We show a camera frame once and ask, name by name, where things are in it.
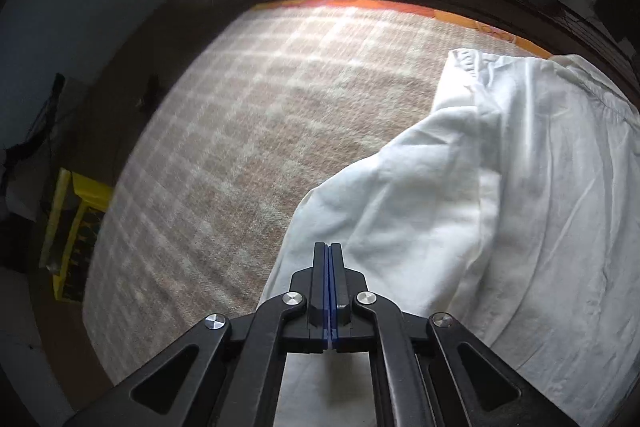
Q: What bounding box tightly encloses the beige plaid blanket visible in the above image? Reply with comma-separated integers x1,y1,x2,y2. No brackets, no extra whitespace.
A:
85,4,551,388

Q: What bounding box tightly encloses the white garment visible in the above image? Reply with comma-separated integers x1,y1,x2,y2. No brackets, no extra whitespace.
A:
260,48,640,427

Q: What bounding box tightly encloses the yellow plastic crate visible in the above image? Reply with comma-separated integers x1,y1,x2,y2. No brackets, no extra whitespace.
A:
39,168,114,304

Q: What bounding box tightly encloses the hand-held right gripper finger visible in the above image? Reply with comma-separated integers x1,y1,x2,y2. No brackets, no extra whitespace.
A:
330,243,581,427
62,242,331,427

